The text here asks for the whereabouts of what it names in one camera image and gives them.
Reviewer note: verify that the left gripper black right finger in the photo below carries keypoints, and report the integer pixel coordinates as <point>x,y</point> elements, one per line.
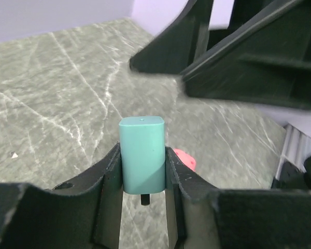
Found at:
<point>199,215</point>

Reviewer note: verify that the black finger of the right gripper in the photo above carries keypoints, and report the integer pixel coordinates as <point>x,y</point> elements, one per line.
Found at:
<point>265,61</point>
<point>182,42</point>

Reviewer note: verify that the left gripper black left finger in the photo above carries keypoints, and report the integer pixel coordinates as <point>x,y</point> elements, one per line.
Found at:
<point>82,212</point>

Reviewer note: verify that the teal plug adapter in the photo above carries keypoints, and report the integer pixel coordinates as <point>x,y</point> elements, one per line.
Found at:
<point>142,147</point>

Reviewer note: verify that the pink square plug adapter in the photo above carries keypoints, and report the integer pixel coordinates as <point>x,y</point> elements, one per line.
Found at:
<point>186,159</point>

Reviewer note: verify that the aluminium extrusion rail front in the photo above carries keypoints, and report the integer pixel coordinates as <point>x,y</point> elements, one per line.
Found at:
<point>296,148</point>

